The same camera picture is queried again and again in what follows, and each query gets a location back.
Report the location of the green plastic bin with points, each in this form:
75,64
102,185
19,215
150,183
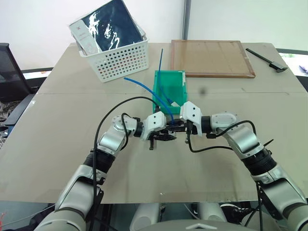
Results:
172,86

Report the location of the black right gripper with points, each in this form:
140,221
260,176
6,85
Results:
187,131

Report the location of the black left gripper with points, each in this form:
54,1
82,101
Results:
152,142

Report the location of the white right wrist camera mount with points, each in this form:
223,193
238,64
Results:
192,113

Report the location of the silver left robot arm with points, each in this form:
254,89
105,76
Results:
79,190

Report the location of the black office chair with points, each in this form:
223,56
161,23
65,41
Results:
10,72

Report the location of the white perforated plastic basket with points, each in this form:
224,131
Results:
122,61

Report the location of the grey vertical pole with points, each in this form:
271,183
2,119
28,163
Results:
186,19

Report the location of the dark blue plastic package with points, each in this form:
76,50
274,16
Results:
115,24

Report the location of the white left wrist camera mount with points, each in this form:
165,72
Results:
154,121

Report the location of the grey robot torso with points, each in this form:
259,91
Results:
195,226

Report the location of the white box with red mark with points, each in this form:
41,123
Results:
85,36

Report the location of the brown wooden framed board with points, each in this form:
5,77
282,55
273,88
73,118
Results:
209,57

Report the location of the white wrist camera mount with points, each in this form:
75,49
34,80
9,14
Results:
192,113
154,121

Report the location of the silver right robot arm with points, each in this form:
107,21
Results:
243,139

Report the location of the white coupler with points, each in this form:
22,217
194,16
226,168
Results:
175,104

